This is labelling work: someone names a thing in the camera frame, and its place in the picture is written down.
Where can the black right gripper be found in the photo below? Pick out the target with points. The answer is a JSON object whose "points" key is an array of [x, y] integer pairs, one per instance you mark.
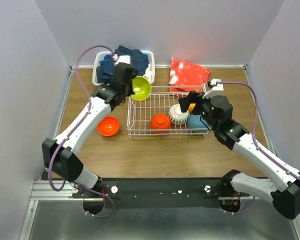
{"points": [[185, 102]]}

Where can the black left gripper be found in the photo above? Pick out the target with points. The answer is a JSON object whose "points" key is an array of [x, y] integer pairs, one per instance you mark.
{"points": [[131, 92]]}

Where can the lime green bowl tall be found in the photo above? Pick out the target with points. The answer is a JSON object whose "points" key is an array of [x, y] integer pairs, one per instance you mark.
{"points": [[141, 88]]}

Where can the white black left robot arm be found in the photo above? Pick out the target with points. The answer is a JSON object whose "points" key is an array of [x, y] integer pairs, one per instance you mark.
{"points": [[60, 154]]}

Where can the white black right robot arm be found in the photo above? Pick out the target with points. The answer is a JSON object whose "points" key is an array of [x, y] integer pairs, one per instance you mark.
{"points": [[282, 189]]}

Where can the yellow orange bowl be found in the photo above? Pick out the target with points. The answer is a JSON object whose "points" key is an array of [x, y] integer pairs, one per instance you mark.
{"points": [[191, 107]]}

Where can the folded blue jeans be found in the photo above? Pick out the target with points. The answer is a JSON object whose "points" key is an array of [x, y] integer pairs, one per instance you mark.
{"points": [[106, 67]]}

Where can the white blue patterned bowl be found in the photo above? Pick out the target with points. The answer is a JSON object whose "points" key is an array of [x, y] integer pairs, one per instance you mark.
{"points": [[176, 116]]}

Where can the white cloth in basket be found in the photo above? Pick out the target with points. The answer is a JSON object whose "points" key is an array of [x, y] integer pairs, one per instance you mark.
{"points": [[148, 72]]}

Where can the red white folded towel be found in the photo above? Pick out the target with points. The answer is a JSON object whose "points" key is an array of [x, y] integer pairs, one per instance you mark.
{"points": [[186, 76]]}

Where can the orange bowl front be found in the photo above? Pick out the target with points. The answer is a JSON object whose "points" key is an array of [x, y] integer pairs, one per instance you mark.
{"points": [[160, 123]]}

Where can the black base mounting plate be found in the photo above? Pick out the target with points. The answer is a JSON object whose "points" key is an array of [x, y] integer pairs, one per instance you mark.
{"points": [[155, 193]]}

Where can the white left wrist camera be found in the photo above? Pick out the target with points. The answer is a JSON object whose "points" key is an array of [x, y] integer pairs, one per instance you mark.
{"points": [[126, 59]]}

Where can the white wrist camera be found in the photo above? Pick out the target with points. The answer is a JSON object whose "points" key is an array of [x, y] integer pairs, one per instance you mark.
{"points": [[216, 88], [126, 59]]}

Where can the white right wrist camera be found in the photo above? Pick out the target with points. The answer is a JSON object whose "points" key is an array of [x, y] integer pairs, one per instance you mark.
{"points": [[216, 88]]}

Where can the white wire dish rack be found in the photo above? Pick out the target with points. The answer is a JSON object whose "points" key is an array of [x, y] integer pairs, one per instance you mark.
{"points": [[140, 113]]}

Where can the aluminium frame rail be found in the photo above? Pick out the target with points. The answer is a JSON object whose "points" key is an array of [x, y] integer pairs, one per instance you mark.
{"points": [[42, 191]]}

